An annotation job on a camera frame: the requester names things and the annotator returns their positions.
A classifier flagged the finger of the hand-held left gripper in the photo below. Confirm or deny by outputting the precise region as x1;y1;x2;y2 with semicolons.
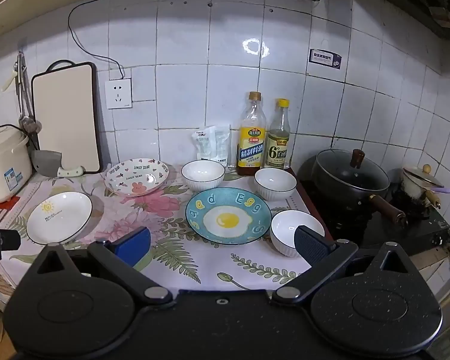
0;229;22;260

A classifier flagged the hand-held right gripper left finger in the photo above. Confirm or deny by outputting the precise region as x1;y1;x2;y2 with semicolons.
30;227;173;306

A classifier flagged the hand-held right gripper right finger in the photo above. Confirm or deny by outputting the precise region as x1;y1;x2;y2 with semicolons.
272;225;415;304

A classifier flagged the white ribbed bowl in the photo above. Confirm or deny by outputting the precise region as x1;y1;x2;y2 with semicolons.
181;160;226;192
254;167;298;201
270;210;325;259

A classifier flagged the white sun print plate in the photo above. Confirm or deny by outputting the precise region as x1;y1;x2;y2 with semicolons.
25;191;93;246

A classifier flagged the blue fried egg plate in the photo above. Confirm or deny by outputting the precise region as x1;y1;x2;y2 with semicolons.
185;187;272;246

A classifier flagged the black gas stove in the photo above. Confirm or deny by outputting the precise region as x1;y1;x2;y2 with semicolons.
298;172;450;250

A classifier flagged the floral tablecloth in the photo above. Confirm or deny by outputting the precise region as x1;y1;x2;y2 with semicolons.
0;163;336;293

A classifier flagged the black wok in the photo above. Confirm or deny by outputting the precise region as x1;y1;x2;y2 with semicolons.
311;150;409;227

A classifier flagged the white rice cooker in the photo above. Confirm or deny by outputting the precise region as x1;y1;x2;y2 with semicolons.
0;124;34;204

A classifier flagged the glass wok lid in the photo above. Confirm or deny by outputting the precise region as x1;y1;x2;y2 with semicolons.
315;149;391;193

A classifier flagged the steel cleaver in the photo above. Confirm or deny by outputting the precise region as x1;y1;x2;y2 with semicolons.
31;150;86;178

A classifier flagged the white vinegar bottle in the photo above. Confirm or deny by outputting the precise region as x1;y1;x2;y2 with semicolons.
266;98;291;170

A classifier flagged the cooking wine bottle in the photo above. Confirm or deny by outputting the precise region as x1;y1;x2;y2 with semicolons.
235;91;267;176

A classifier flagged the hanging metal ladle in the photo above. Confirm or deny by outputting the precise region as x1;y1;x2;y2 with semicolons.
15;53;43;136

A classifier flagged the small enamel pot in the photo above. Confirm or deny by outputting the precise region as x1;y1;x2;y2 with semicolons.
401;164;450;209

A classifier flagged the white cutting board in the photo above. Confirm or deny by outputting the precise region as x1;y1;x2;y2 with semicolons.
31;60;104;175

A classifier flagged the white wall socket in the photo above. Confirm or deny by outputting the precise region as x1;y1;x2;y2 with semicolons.
105;78;133;110

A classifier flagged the white handled peeler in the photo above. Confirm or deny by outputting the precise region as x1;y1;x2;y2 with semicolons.
1;65;21;91

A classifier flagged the wall sticker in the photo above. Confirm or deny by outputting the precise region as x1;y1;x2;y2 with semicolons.
308;48;343;71

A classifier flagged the black wall cable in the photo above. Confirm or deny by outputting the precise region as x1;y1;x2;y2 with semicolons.
67;0;325;81

